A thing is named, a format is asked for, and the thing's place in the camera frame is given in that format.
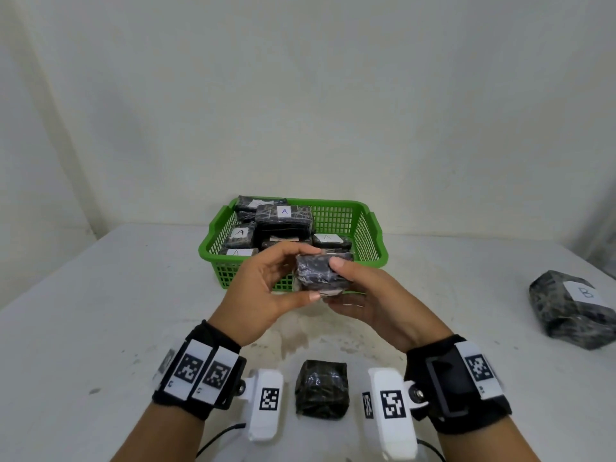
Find person's right forearm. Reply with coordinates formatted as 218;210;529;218
438;418;542;462

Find person's right hand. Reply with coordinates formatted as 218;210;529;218
326;257;454;354

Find person's left forearm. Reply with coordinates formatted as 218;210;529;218
110;404;205;462

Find green plastic basket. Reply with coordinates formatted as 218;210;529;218
198;196;389;292

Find small black cube packet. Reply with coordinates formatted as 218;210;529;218
294;359;349;420

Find black packets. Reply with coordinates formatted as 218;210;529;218
222;196;355;258

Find black wristband with marker tags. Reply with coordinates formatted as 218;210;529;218
403;334;513;434
151;320;247;422

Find person's left hand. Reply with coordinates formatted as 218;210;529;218
207;243;328;347

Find large black packet labelled B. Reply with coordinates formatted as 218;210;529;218
528;269;616;351

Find black cable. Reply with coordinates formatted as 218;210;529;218
415;438;446;462
194;423;247;460

